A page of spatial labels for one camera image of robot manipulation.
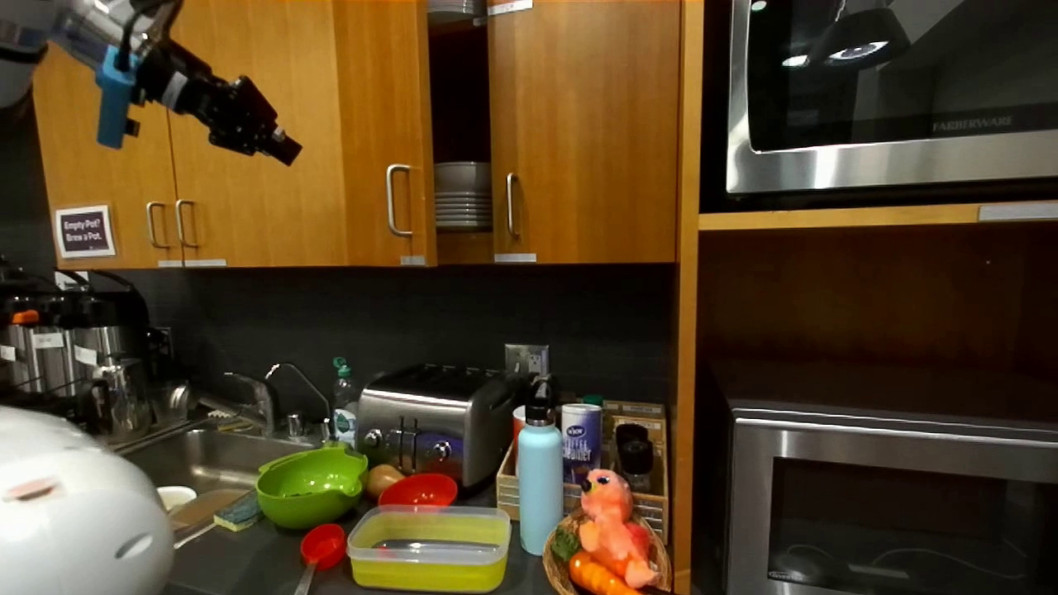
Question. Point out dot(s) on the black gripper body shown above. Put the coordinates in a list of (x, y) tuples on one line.
[(231, 110)]

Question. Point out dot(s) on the wooden cabinet door with handle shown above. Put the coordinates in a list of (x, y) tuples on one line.
[(383, 130)]

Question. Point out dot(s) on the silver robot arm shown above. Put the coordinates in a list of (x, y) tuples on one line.
[(132, 59)]

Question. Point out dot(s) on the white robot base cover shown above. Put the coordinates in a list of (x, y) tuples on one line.
[(75, 516)]

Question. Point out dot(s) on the far left wooden cabinet door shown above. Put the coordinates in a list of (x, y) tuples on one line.
[(132, 178)]

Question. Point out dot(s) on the right wooden cabinet door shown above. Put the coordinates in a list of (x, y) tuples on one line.
[(583, 113)]

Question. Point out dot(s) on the purple label sign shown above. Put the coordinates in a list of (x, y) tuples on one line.
[(83, 232)]

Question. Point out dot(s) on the upper shelf white dishes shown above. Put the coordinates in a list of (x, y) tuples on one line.
[(455, 11)]

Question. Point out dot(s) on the stack of white plates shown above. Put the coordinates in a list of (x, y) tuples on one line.
[(463, 197)]

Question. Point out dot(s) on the sink faucet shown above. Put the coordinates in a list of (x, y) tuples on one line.
[(284, 402)]

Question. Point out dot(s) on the steel coffee machine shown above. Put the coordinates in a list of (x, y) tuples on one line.
[(82, 347)]

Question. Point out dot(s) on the dish soap bottle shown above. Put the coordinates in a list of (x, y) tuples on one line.
[(345, 402)]

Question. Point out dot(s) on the stainless steel sink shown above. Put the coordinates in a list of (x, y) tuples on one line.
[(203, 466)]

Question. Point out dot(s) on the stainless steel toaster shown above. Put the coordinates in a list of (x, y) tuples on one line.
[(437, 416)]

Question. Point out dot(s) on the green colander bowl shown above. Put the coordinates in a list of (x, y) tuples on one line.
[(310, 488)]

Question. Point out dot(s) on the small onion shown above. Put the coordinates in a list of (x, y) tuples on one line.
[(381, 476)]

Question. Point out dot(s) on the green sponge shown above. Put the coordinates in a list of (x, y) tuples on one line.
[(237, 516)]

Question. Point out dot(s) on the red plastic bowl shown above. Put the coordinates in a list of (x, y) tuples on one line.
[(421, 491)]

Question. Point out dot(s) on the red measuring cup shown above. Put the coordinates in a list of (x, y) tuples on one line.
[(320, 549)]

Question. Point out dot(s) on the light blue water bottle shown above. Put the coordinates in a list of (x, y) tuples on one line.
[(540, 476)]

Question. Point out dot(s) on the clear plastic food container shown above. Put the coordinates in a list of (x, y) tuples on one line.
[(432, 549)]

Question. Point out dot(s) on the wooden box with condiments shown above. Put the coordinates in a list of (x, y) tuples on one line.
[(634, 445)]

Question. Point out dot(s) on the wicker basket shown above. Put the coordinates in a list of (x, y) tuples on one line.
[(568, 544)]

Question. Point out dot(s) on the pink plush toy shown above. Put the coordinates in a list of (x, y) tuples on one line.
[(613, 534)]

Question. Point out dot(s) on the upper stainless microwave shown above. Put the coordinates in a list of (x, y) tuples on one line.
[(876, 93)]

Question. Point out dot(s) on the orange toy carrot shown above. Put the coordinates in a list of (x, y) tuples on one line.
[(593, 577)]

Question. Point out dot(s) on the lower stainless oven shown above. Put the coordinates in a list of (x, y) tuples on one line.
[(882, 504)]

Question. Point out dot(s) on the wall power outlet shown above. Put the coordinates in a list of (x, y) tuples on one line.
[(526, 358)]

